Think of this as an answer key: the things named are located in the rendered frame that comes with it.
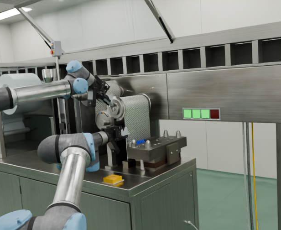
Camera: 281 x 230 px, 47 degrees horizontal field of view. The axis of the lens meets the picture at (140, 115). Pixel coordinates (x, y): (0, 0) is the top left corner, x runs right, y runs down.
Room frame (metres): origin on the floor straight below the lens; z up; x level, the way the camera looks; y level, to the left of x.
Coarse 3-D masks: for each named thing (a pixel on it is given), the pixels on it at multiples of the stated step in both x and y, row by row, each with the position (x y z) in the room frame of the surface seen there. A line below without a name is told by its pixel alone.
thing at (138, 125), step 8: (144, 112) 2.02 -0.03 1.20; (128, 120) 1.89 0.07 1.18; (136, 120) 1.95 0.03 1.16; (144, 120) 2.01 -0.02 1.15; (128, 128) 1.89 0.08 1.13; (136, 128) 1.95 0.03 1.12; (144, 128) 2.01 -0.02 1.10; (128, 136) 1.89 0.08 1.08; (136, 136) 1.95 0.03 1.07; (144, 136) 2.00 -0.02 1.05
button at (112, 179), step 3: (105, 177) 1.62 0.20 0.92; (108, 177) 1.62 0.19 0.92; (111, 177) 1.62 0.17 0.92; (114, 177) 1.61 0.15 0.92; (117, 177) 1.61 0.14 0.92; (120, 177) 1.62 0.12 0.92; (105, 180) 1.61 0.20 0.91; (108, 180) 1.59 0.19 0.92; (111, 180) 1.58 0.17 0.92; (114, 180) 1.58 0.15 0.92; (117, 180) 1.60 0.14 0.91; (120, 180) 1.62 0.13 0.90
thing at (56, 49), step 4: (52, 44) 2.26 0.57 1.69; (56, 44) 2.24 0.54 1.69; (60, 44) 2.26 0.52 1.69; (52, 48) 2.26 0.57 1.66; (56, 48) 2.24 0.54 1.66; (60, 48) 2.26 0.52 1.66; (52, 52) 2.25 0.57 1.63; (56, 52) 2.24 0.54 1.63; (60, 52) 2.26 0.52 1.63; (52, 56) 2.28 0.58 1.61
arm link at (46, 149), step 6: (48, 138) 1.27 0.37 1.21; (54, 138) 1.26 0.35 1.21; (42, 144) 1.26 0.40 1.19; (48, 144) 1.24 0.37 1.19; (54, 144) 1.24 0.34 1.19; (42, 150) 1.25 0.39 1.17; (48, 150) 1.23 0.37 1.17; (54, 150) 1.23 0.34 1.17; (42, 156) 1.26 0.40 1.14; (48, 156) 1.24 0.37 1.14; (54, 156) 1.23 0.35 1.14; (48, 162) 1.27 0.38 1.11; (54, 162) 1.26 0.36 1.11; (60, 168) 1.63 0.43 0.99
